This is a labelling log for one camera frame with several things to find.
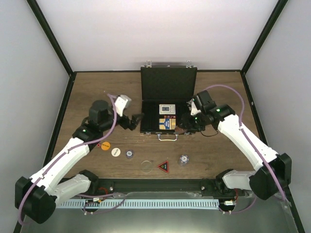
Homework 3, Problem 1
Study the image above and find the red black chip stack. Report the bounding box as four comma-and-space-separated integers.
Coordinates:
174, 127, 188, 134

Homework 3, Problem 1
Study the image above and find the purple chip stack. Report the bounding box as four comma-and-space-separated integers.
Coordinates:
125, 150, 134, 159

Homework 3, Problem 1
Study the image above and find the black poker case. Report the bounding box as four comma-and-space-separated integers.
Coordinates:
140, 60, 198, 141

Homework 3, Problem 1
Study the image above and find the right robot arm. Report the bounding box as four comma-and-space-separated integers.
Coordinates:
175, 90, 292, 200

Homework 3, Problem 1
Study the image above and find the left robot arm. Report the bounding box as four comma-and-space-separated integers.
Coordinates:
15, 95, 144, 224

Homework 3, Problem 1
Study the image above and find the blue yellow card deck box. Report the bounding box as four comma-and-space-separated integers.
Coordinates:
159, 118, 176, 130

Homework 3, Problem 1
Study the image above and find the white card deck box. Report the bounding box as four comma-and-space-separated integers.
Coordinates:
159, 104, 176, 115

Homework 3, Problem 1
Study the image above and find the orange big blind button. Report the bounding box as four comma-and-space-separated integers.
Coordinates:
101, 141, 111, 151

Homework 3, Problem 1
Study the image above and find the white dealer button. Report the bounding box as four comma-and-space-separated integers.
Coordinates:
111, 148, 121, 157

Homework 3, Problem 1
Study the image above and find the clear acrylic dealer puck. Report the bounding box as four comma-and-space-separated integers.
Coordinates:
140, 160, 153, 174

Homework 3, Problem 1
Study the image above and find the triangular all in button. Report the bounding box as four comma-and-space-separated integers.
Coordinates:
157, 160, 169, 173

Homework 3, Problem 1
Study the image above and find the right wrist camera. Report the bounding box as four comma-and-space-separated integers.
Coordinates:
187, 98, 201, 116

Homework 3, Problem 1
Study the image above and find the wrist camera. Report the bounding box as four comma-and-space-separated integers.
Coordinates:
115, 95, 132, 117
187, 98, 201, 116

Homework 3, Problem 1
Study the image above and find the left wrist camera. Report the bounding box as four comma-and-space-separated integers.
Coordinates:
115, 95, 132, 117

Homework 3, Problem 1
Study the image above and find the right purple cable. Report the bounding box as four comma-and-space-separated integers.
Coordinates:
204, 84, 289, 202

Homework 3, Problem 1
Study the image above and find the purple cable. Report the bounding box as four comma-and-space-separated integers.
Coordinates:
18, 93, 118, 225
204, 84, 289, 202

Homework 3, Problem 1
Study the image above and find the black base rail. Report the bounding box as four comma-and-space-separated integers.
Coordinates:
86, 178, 247, 197

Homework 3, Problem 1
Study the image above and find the light blue slotted cable duct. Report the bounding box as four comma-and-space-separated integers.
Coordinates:
59, 199, 219, 210

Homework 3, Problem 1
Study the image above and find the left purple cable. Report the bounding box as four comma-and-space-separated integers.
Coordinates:
18, 93, 118, 225

